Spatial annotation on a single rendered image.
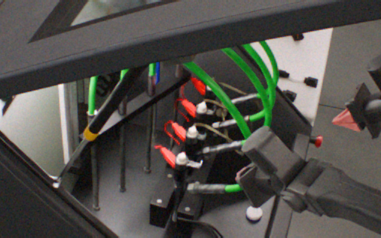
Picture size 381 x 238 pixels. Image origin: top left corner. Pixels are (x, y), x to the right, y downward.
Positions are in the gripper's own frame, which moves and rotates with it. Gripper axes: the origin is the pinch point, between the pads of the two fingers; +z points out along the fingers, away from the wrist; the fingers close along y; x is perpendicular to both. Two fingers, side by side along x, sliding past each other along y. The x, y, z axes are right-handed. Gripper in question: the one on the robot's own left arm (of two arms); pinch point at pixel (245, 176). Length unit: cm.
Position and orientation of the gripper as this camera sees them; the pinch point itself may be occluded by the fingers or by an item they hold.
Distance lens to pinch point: 128.2
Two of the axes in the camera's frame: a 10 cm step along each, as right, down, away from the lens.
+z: -3.9, 0.4, 9.2
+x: 5.1, 8.4, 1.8
